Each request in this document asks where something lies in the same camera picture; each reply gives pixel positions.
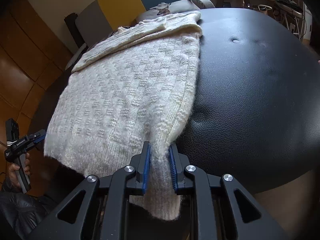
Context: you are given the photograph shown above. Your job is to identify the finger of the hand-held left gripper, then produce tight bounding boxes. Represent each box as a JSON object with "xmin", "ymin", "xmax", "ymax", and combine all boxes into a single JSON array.
[{"xmin": 26, "ymin": 129, "xmax": 47, "ymax": 145}]

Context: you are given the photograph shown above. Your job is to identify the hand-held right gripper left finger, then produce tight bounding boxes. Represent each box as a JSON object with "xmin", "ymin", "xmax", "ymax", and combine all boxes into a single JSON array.
[{"xmin": 29, "ymin": 141, "xmax": 152, "ymax": 240}]

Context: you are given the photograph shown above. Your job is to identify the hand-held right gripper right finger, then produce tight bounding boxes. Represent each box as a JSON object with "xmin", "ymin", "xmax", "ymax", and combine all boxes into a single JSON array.
[{"xmin": 169, "ymin": 144, "xmax": 284, "ymax": 240}]

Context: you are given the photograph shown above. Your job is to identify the white knitted sweater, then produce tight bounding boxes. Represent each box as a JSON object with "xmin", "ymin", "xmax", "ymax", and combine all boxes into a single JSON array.
[{"xmin": 44, "ymin": 10, "xmax": 203, "ymax": 222}]

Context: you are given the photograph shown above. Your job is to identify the person's left forearm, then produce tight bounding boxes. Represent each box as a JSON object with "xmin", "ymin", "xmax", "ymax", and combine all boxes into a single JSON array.
[{"xmin": 0, "ymin": 177, "xmax": 62, "ymax": 240}]

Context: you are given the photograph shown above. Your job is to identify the person's left hand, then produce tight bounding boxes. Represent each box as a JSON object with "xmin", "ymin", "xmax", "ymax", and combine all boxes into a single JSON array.
[{"xmin": 7, "ymin": 152, "xmax": 32, "ymax": 188}]

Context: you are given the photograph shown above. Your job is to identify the brown wooden wardrobe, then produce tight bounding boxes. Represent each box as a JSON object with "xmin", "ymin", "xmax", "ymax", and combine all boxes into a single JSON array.
[{"xmin": 0, "ymin": 0, "xmax": 75, "ymax": 133}]

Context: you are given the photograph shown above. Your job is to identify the grey yellow blue sofa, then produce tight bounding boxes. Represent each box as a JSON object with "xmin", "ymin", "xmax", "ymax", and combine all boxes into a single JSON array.
[{"xmin": 65, "ymin": 0, "xmax": 216, "ymax": 71}]

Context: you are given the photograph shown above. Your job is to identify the grey deer print cushion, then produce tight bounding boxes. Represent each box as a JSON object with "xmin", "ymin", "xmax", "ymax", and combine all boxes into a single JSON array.
[{"xmin": 136, "ymin": 0, "xmax": 200, "ymax": 27}]

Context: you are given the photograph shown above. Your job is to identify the brown paper bag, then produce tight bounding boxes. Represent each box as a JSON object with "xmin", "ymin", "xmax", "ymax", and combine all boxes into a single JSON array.
[{"xmin": 252, "ymin": 4, "xmax": 273, "ymax": 13}]

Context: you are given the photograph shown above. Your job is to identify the white cabinet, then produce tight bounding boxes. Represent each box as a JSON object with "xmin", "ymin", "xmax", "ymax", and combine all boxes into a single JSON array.
[{"xmin": 301, "ymin": 2, "xmax": 313, "ymax": 43}]

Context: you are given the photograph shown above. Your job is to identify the white folding stool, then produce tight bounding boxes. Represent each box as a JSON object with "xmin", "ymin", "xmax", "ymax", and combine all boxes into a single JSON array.
[{"xmin": 275, "ymin": 0, "xmax": 307, "ymax": 40}]

